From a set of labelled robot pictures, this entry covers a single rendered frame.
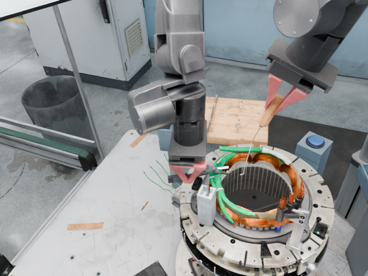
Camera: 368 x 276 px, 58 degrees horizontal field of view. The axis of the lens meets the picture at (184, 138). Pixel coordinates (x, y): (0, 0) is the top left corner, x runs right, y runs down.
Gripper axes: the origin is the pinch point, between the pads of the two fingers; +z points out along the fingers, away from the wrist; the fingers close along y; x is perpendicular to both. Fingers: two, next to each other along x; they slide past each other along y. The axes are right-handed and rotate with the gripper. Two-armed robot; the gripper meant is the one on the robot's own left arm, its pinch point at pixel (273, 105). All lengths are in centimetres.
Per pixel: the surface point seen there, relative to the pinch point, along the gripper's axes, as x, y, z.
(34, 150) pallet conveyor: 21, -74, 93
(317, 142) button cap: 30.8, 16.4, 22.0
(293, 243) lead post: -7.0, 16.2, 18.2
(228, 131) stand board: 23.4, -5.6, 28.8
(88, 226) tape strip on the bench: -3, -27, 70
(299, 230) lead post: -7.4, 14.8, 13.9
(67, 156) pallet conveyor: 22, -58, 84
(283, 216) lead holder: -9.4, 10.7, 10.8
